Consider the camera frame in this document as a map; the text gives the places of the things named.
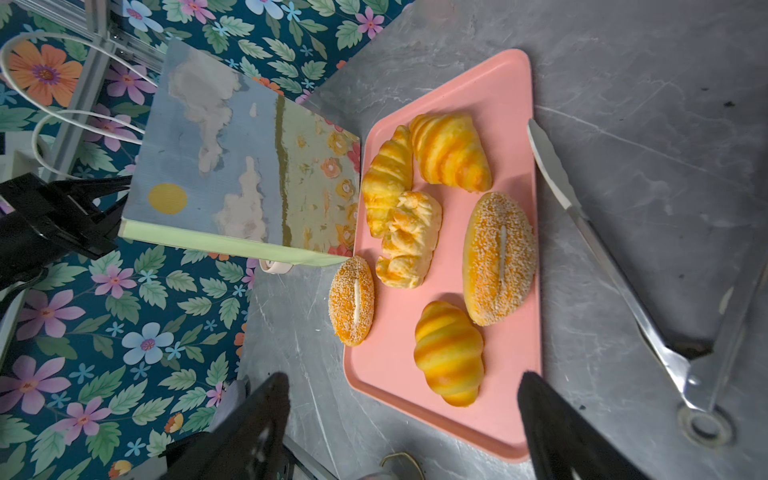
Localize white cable loop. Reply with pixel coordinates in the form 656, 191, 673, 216
0, 31, 158, 181

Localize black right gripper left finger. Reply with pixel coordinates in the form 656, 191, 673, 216
160, 372, 290, 479

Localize pink plastic tray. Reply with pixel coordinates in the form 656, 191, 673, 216
343, 49, 542, 463

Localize large sesame bread loaf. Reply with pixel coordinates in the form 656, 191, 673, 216
462, 192, 538, 327

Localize orange croissant right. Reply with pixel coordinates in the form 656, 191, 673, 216
409, 112, 493, 192

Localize yellow twisted bread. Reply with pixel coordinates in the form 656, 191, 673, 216
376, 191, 442, 289

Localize striped yellow bread roll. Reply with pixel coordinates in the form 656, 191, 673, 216
413, 301, 485, 408

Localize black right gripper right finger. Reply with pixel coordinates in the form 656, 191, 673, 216
517, 371, 647, 479

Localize green painted paper bag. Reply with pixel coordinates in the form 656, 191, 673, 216
119, 41, 361, 267

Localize yellow croissant left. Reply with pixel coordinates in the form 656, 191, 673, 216
361, 125, 413, 238

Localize small sesame bread loaf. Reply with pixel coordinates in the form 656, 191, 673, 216
328, 256, 375, 347

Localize metal tongs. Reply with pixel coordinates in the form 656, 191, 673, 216
527, 119, 767, 449

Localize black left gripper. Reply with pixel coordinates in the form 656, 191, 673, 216
1, 173, 132, 300

